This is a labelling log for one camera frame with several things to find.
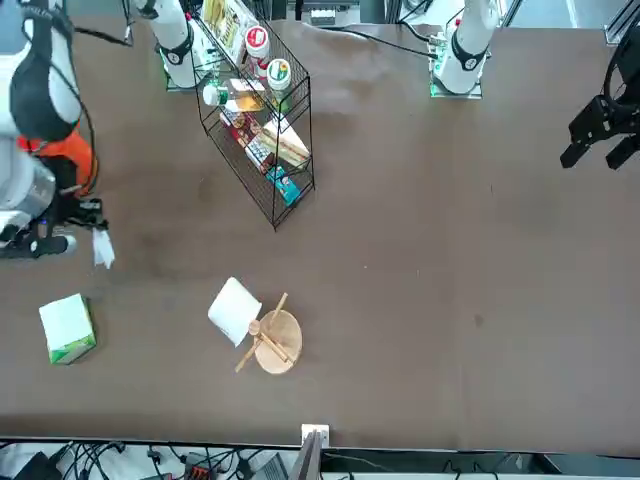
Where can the red lid jar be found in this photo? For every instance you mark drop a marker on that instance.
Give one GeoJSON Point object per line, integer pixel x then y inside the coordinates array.
{"type": "Point", "coordinates": [256, 37]}

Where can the green tissue pack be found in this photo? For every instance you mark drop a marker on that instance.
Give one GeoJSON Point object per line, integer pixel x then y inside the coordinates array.
{"type": "Point", "coordinates": [65, 320]}

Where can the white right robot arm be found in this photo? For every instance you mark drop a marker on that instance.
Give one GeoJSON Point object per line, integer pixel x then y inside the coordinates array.
{"type": "Point", "coordinates": [167, 35]}

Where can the yellow snack packet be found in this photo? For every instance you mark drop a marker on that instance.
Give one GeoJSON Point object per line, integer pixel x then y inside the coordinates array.
{"type": "Point", "coordinates": [222, 22]}

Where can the packed triangle sandwich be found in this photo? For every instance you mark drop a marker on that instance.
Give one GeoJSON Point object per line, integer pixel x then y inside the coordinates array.
{"type": "Point", "coordinates": [287, 142]}

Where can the orange round bin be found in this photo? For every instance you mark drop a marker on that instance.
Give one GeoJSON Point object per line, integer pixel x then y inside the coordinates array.
{"type": "Point", "coordinates": [75, 150]}

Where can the aluminium camera post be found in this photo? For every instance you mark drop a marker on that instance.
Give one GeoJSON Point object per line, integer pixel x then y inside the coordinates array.
{"type": "Point", "coordinates": [310, 455]}

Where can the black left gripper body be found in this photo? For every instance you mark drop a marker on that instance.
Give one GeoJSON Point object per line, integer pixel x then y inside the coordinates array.
{"type": "Point", "coordinates": [627, 70]}

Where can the green lid jar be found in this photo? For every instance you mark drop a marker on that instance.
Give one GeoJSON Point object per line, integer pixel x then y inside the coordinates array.
{"type": "Point", "coordinates": [279, 70]}

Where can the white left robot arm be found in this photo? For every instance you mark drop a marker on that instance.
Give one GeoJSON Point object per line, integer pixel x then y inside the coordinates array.
{"type": "Point", "coordinates": [470, 45]}

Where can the wooden mug tree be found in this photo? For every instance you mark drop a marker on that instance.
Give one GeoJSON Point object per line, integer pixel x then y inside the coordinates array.
{"type": "Point", "coordinates": [280, 345]}

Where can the red brown biscuit pack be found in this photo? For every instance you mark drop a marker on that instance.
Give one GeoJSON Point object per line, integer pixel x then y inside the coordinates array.
{"type": "Point", "coordinates": [242, 127]}

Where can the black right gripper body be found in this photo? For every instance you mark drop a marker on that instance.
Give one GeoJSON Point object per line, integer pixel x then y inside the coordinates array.
{"type": "Point", "coordinates": [67, 214]}

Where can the white mug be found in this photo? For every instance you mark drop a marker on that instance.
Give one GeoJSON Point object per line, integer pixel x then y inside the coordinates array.
{"type": "Point", "coordinates": [232, 307]}

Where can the white tissue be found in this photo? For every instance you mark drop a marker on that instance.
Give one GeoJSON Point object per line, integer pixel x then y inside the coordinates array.
{"type": "Point", "coordinates": [102, 250]}

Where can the teal box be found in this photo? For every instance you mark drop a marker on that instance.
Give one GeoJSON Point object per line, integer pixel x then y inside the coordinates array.
{"type": "Point", "coordinates": [282, 185]}

